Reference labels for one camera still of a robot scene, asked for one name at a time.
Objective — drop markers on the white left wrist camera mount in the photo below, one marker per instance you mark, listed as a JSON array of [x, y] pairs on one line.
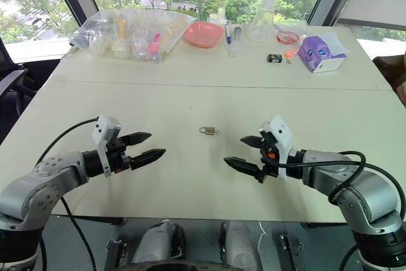
[[103, 131]]

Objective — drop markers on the cream baby bottle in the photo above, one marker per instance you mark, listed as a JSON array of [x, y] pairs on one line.
[[122, 42]]

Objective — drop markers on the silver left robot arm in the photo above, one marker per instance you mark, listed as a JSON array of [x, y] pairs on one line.
[[22, 195]]

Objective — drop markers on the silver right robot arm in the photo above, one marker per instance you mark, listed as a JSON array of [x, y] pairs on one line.
[[368, 188]]

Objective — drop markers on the grey rounded robot leg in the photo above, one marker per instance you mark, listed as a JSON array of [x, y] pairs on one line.
[[158, 239], [238, 242]]

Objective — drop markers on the clear plastic bag of items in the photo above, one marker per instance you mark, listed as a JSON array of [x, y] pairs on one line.
[[95, 33]]

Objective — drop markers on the small orange object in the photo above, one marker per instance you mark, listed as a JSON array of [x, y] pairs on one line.
[[290, 52]]

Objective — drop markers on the black metal table bracket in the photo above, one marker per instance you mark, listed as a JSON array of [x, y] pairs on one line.
[[292, 252], [115, 252]]

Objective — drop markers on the pink brush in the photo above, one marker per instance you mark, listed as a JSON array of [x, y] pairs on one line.
[[155, 44]]

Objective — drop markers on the brown seat back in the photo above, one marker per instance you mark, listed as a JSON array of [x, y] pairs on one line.
[[388, 68]]

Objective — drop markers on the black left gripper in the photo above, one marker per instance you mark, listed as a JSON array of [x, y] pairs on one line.
[[118, 156]]

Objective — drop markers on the purple and white tissue box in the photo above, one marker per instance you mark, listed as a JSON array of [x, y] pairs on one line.
[[318, 52]]

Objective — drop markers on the black office chair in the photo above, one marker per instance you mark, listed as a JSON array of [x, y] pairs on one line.
[[9, 80]]

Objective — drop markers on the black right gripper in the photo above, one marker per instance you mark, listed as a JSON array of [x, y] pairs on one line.
[[269, 161]]

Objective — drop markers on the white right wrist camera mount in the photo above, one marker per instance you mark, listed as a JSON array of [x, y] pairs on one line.
[[282, 137]]

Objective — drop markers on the blue and white pen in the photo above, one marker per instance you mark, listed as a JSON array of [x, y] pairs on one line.
[[227, 33]]

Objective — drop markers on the clear conical flask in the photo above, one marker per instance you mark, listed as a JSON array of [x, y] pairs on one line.
[[261, 30]]

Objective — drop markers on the clear bag with red item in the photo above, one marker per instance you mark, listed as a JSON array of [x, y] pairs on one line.
[[287, 37]]

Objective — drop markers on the small black box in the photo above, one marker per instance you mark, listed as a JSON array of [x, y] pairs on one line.
[[274, 58]]

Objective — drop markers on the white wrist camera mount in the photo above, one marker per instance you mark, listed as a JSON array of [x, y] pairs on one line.
[[282, 137], [103, 131]]

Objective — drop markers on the pink plastic dish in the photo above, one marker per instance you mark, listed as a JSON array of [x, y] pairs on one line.
[[203, 34]]

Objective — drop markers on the small brass padlock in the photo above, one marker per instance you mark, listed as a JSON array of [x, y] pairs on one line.
[[207, 130]]

